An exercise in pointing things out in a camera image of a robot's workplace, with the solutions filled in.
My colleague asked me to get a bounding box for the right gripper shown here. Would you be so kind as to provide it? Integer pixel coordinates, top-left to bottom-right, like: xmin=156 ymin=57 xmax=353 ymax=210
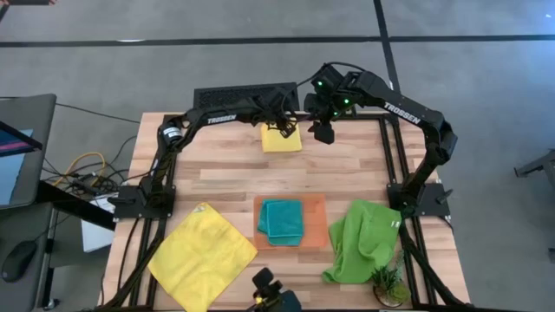
xmin=304 ymin=63 xmax=356 ymax=123

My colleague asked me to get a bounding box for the teal microfiber towel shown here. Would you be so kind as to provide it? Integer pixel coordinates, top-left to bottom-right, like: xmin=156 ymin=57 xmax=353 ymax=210
xmin=257 ymin=198 xmax=305 ymax=248

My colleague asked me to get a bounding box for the green microfiber towel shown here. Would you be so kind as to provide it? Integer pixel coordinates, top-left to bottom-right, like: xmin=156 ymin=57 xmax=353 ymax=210
xmin=322 ymin=198 xmax=403 ymax=285

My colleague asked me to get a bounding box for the yellow microfiber towel white tag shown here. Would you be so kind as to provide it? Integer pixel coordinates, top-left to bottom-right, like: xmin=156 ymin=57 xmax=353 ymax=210
xmin=147 ymin=202 xmax=259 ymax=312

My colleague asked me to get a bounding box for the black perforated floor grate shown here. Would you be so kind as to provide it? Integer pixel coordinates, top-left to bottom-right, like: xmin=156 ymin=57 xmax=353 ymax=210
xmin=193 ymin=81 xmax=301 ymax=113

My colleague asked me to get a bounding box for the orange translucent plastic bin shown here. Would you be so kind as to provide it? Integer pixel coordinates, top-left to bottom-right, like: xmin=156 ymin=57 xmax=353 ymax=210
xmin=252 ymin=192 xmax=330 ymax=251

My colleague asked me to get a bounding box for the small potted green plant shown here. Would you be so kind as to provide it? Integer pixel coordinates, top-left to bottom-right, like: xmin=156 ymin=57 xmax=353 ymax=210
xmin=369 ymin=253 xmax=412 ymax=309

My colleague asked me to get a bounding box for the grey chair base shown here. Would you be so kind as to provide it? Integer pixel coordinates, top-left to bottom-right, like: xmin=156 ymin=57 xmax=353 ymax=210
xmin=513 ymin=149 xmax=555 ymax=192

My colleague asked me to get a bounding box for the white paper sheet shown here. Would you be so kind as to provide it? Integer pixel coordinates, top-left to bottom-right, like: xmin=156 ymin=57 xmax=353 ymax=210
xmin=81 ymin=195 xmax=115 ymax=254

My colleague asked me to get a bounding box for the black desk crossbar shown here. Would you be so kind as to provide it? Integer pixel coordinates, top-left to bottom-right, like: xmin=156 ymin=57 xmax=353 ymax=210
xmin=36 ymin=179 xmax=116 ymax=231

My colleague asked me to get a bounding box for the grey desk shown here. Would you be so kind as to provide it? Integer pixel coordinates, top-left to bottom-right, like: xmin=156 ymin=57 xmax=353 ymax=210
xmin=0 ymin=93 xmax=58 ymax=312

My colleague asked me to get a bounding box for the dark monitor blue screen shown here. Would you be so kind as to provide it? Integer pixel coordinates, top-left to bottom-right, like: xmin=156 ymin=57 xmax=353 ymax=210
xmin=0 ymin=120 xmax=43 ymax=211

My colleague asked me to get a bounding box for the black computer mouse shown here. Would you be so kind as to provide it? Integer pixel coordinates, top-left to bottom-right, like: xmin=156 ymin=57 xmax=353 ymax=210
xmin=0 ymin=240 xmax=38 ymax=284

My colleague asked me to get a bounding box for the black aluminium table frame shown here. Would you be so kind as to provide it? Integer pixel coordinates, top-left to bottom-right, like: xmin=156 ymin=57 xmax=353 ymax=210
xmin=103 ymin=112 xmax=473 ymax=312

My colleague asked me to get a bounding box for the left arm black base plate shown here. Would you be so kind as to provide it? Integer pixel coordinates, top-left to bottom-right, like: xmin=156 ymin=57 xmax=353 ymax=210
xmin=107 ymin=185 xmax=177 ymax=220

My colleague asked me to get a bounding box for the black handheld camera rig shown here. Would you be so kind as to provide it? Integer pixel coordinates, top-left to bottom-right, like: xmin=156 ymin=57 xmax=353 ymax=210
xmin=246 ymin=266 xmax=304 ymax=312

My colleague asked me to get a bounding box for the thin black floor cable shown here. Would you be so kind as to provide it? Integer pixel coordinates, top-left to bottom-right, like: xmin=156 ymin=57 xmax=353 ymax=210
xmin=55 ymin=102 xmax=140 ymax=125

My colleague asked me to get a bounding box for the yellow cable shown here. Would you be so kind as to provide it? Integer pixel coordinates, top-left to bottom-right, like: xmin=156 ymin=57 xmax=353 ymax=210
xmin=51 ymin=151 xmax=108 ymax=187

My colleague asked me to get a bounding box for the black cable bundle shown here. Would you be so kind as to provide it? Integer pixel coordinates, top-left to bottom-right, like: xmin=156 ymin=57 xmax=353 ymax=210
xmin=42 ymin=134 xmax=151 ymax=198

